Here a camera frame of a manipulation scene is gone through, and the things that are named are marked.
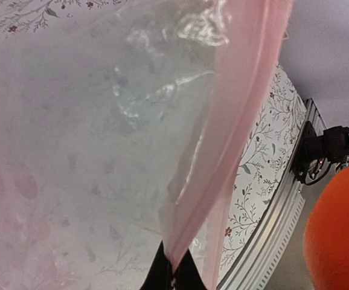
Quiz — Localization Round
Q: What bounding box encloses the orange tangerine front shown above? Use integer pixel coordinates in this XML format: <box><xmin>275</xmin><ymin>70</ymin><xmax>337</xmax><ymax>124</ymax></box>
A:
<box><xmin>304</xmin><ymin>167</ymin><xmax>349</xmax><ymax>289</ymax></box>

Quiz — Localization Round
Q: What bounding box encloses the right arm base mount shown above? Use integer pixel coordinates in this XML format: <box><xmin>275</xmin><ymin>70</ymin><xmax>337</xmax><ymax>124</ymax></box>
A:
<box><xmin>291</xmin><ymin>121</ymin><xmax>325</xmax><ymax>185</ymax></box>

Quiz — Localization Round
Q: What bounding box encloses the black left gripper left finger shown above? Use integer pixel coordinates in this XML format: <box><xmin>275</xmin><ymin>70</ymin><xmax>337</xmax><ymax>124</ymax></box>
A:
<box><xmin>140</xmin><ymin>242</ymin><xmax>173</xmax><ymax>290</ymax></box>

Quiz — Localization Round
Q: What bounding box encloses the clear zip top bag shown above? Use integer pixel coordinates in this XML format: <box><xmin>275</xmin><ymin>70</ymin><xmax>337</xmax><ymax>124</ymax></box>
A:
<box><xmin>0</xmin><ymin>1</ymin><xmax>293</xmax><ymax>289</ymax></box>

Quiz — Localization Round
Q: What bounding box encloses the front aluminium rail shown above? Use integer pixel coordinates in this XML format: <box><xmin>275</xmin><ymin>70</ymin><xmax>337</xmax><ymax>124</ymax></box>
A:
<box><xmin>216</xmin><ymin>98</ymin><xmax>328</xmax><ymax>290</ymax></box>

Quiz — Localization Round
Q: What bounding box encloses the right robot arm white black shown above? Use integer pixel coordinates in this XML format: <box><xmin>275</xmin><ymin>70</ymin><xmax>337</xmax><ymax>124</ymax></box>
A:
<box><xmin>323</xmin><ymin>126</ymin><xmax>349</xmax><ymax>161</ymax></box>

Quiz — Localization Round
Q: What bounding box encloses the floral pattern table mat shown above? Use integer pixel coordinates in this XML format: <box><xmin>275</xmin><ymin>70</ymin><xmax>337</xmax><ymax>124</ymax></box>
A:
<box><xmin>0</xmin><ymin>0</ymin><xmax>308</xmax><ymax>272</ymax></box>

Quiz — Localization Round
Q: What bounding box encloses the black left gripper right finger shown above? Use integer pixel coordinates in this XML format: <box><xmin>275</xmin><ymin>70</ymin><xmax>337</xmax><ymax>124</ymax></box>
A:
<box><xmin>172</xmin><ymin>250</ymin><xmax>207</xmax><ymax>290</ymax></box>

